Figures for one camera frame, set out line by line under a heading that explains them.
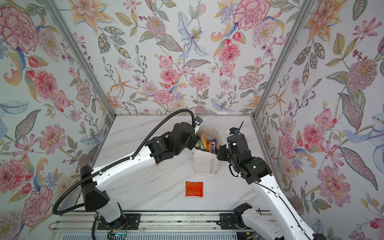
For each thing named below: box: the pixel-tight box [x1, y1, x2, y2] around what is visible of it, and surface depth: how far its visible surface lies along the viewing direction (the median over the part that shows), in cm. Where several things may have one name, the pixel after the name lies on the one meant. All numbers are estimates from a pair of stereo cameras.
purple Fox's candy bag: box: [206, 138, 217, 155], surface depth 86 cm
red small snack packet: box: [185, 181, 204, 197], surface depth 85 cm
